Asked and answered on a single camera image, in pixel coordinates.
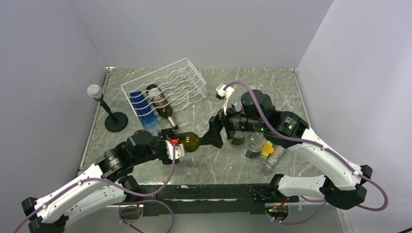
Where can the black microphone on stand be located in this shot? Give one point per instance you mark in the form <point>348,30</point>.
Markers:
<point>115,122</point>

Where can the clear glass bottle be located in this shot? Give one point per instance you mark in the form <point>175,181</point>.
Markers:
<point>238,139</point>

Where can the small clear round bottle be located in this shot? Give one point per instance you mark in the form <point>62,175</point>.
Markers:
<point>254,144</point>

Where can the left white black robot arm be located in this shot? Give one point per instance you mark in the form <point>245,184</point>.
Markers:
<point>107,181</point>

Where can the glitter filled tube bottle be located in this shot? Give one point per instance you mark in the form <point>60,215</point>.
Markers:
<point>270,162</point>

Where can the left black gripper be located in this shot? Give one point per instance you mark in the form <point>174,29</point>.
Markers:
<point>165,134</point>

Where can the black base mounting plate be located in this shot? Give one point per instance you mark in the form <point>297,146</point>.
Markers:
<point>212,198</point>

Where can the dark green wine bottle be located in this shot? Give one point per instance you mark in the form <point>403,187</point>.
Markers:
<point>190,140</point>

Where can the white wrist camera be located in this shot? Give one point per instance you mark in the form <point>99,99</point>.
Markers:
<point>225,94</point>
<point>175,149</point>

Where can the labelled dark wine bottle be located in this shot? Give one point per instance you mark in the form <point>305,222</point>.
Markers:
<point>161,104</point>

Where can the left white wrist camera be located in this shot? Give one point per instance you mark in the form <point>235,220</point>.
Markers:
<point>175,149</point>

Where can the white wire wine rack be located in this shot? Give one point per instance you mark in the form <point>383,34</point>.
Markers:
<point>181,82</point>

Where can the blue glass bottle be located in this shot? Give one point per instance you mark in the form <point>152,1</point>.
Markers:
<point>144,112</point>

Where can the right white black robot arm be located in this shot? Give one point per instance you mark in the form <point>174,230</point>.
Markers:
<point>341,183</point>

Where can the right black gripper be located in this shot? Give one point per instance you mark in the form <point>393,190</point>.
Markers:
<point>213,135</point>

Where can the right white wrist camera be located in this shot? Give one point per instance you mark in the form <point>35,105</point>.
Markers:
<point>225,94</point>

